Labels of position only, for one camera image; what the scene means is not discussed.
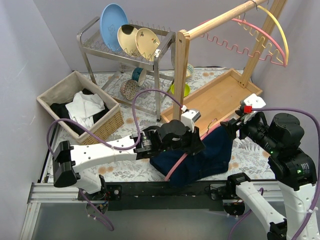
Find white cloth garment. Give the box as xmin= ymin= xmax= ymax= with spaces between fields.
xmin=65 ymin=91 xmax=106 ymax=129

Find blue plate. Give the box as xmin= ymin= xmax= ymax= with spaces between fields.
xmin=99 ymin=3 xmax=128 ymax=52

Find yellow wavy hanger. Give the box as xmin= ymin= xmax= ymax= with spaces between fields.
xmin=232 ymin=5 xmax=290 ymax=67

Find dark blue denim skirt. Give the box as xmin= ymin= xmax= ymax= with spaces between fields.
xmin=149 ymin=126 xmax=235 ymax=188

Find pink wavy hanger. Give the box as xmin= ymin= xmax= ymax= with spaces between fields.
xmin=200 ymin=16 xmax=289 ymax=67
xmin=164 ymin=118 xmax=222 ymax=182

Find lime green bowl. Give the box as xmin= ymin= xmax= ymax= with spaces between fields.
xmin=170 ymin=83 xmax=190 ymax=98

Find cream floral plate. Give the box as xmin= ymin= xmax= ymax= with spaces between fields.
xmin=135 ymin=27 xmax=160 ymax=62

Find cream plate dark spot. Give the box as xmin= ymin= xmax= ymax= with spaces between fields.
xmin=117 ymin=24 xmax=140 ymax=57

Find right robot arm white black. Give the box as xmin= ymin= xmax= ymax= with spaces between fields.
xmin=220 ymin=111 xmax=320 ymax=240

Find patterned red bowl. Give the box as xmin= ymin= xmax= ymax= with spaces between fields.
xmin=120 ymin=79 xmax=137 ymax=101

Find steel dish rack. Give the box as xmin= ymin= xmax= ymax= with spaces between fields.
xmin=76 ymin=16 xmax=176 ymax=123

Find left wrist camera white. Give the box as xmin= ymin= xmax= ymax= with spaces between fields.
xmin=180 ymin=105 xmax=201 ymax=133

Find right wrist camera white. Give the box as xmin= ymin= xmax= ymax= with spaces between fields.
xmin=240 ymin=93 xmax=267 ymax=115

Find wooden clothes rack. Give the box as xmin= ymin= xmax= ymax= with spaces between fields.
xmin=174 ymin=0 xmax=286 ymax=134

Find floral table mat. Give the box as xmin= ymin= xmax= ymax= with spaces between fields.
xmin=91 ymin=68 xmax=275 ymax=182

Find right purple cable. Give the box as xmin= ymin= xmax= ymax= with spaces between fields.
xmin=226 ymin=106 xmax=318 ymax=240

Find black cloth garment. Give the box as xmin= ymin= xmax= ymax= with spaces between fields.
xmin=50 ymin=88 xmax=109 ymax=124

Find teal cup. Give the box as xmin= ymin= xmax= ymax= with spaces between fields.
xmin=131 ymin=67 xmax=147 ymax=87

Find floral white bowl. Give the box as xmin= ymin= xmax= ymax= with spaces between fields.
xmin=186 ymin=63 xmax=194 ymax=79

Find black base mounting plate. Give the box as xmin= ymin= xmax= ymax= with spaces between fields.
xmin=77 ymin=180 xmax=248 ymax=216

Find wicker laundry basket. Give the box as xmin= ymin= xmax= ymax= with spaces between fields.
xmin=36 ymin=71 xmax=124 ymax=141

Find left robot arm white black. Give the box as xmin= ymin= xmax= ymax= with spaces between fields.
xmin=53 ymin=120 xmax=205 ymax=201

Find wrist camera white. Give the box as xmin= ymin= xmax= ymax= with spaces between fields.
xmin=180 ymin=105 xmax=201 ymax=133
xmin=240 ymin=93 xmax=267 ymax=115

